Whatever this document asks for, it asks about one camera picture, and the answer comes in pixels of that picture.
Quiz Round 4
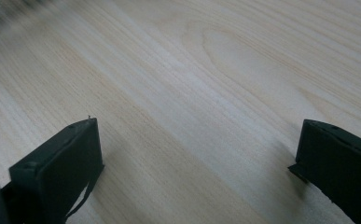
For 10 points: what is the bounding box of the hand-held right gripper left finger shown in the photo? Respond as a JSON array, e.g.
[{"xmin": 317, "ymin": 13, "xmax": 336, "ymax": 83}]
[{"xmin": 1, "ymin": 117, "xmax": 105, "ymax": 224}]

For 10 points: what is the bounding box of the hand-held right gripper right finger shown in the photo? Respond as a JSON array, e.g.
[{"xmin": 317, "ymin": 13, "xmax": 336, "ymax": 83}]
[{"xmin": 287, "ymin": 119, "xmax": 361, "ymax": 224}]

